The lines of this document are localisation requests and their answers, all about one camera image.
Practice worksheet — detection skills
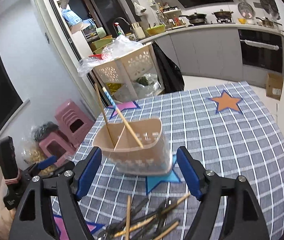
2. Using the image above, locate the black spoon with long handle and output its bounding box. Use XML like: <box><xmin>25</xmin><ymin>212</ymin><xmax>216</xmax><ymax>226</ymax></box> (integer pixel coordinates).
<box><xmin>131</xmin><ymin>198</ymin><xmax>172</xmax><ymax>240</ymax></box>

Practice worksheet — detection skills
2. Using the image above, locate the bag of nuts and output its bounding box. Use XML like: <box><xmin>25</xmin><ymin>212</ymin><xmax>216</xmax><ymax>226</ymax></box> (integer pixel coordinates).
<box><xmin>22</xmin><ymin>140</ymin><xmax>56</xmax><ymax>176</ymax></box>

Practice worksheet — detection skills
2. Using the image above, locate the low pink plastic stool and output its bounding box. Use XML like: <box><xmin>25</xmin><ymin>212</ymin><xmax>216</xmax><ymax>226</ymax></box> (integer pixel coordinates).
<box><xmin>39</xmin><ymin>130</ymin><xmax>76</xmax><ymax>167</ymax></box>

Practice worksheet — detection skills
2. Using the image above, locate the tall pink plastic stool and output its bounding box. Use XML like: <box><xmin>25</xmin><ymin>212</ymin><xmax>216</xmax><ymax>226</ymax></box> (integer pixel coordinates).
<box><xmin>55</xmin><ymin>99</ymin><xmax>94</xmax><ymax>148</ymax></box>

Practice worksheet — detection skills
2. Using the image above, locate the beige utensil holder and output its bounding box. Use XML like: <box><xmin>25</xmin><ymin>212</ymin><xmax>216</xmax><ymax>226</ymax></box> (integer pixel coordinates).
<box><xmin>93</xmin><ymin>117</ymin><xmax>173</xmax><ymax>176</ymax></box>

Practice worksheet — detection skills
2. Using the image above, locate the blue patterned chopstick in holder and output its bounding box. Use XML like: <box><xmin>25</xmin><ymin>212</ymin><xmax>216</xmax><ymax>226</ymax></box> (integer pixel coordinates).
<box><xmin>102</xmin><ymin>87</ymin><xmax>143</xmax><ymax>148</ymax></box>

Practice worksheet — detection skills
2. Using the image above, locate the plain wooden chopstick in holder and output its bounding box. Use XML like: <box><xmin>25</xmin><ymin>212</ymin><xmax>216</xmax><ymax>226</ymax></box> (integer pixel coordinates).
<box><xmin>94</xmin><ymin>83</ymin><xmax>115</xmax><ymax>147</ymax></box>

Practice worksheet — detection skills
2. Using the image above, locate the black garbage bag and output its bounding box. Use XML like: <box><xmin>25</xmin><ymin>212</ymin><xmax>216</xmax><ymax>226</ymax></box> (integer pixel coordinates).
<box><xmin>152</xmin><ymin>42</ymin><xmax>185</xmax><ymax>94</ymax></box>

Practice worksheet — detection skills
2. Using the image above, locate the beige plastic storage rack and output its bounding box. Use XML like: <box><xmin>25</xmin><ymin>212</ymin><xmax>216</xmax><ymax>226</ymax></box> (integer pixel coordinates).
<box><xmin>93</xmin><ymin>42</ymin><xmax>164</xmax><ymax>102</ymax></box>

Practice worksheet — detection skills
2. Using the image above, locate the cardboard box on floor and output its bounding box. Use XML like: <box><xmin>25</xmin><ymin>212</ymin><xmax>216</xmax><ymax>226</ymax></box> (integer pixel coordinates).
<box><xmin>265</xmin><ymin>73</ymin><xmax>283</xmax><ymax>100</ymax></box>

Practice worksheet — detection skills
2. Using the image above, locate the green colander basket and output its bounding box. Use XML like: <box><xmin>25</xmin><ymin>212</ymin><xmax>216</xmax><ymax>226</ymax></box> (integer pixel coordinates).
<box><xmin>146</xmin><ymin>24</ymin><xmax>166</xmax><ymax>36</ymax></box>

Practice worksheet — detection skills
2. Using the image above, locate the black wok on stove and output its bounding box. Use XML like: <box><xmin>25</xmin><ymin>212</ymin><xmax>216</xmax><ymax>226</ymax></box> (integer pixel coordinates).
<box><xmin>180</xmin><ymin>13</ymin><xmax>207</xmax><ymax>25</ymax></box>

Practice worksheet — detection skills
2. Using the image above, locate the black pot on stove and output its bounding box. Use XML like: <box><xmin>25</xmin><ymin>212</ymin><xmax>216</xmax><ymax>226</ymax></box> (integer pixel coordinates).
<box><xmin>212</xmin><ymin>9</ymin><xmax>233</xmax><ymax>23</ymax></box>

